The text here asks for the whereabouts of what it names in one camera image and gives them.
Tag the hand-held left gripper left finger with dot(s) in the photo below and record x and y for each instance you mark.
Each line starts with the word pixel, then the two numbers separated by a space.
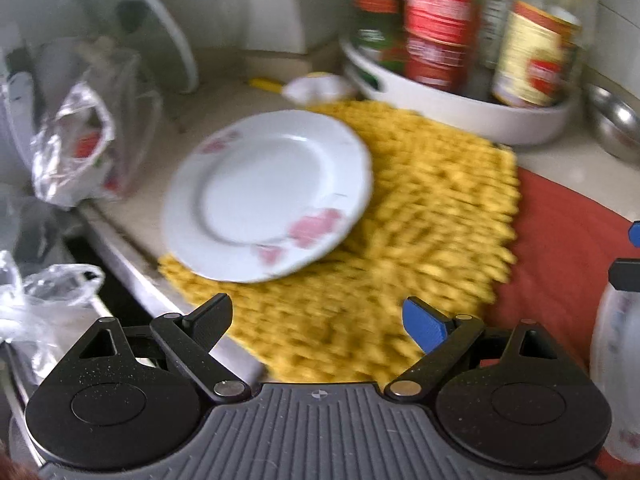
pixel 207 322

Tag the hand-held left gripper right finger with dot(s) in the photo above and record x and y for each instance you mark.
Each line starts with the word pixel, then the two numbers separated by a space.
pixel 425 324

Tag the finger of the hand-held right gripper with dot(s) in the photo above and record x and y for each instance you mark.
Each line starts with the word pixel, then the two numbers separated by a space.
pixel 635 234
pixel 627 274

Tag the white bottle black cap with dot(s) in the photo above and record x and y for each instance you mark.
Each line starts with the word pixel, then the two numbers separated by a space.
pixel 620 370

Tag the stainless steel bowl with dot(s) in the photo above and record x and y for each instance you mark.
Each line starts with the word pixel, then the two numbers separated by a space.
pixel 617 125

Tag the white plate with pink flowers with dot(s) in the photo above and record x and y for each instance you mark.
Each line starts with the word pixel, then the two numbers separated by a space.
pixel 270 195

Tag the red cloth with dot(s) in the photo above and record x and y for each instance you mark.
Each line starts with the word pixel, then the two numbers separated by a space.
pixel 555 245

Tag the yellow shaggy mat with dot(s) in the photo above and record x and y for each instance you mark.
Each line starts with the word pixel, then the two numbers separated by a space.
pixel 410 240

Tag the crumpled clear plastic bag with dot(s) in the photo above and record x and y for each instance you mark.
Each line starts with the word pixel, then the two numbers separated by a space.
pixel 45 305

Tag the yellow label oil bottle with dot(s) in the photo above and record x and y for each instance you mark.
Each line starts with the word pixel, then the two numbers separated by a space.
pixel 537 55

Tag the white round tray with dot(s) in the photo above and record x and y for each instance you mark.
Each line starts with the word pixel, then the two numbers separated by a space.
pixel 460 115

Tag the clear plastic bag red print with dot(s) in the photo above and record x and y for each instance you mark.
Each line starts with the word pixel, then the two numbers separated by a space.
pixel 75 150

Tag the clear glass bottle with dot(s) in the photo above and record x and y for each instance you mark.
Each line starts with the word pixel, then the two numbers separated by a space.
pixel 497 10

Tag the green label bottle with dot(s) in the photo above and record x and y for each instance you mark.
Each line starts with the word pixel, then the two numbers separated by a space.
pixel 377 25

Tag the round pot lid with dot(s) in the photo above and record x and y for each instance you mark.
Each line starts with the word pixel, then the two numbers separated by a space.
pixel 150 20

